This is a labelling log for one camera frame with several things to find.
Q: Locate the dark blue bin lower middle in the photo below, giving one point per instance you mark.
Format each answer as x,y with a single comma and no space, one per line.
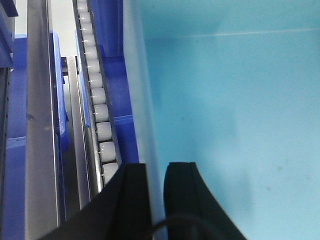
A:
108,24

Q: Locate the dark blue bin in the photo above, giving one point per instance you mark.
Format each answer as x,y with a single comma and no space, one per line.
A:
13,124
108,24

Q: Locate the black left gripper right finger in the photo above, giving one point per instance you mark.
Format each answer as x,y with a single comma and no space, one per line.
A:
187,195

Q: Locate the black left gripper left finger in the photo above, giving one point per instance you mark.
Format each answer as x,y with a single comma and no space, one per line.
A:
121,211

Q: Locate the white roller conveyor track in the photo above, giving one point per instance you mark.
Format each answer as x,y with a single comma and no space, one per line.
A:
97,108

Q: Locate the steel shelf divider rail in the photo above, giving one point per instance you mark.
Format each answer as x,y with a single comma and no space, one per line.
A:
42,211

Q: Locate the light blue bin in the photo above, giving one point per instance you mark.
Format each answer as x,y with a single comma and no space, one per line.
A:
233,86

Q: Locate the dark blue bin lower left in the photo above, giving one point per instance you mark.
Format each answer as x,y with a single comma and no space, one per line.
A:
13,124

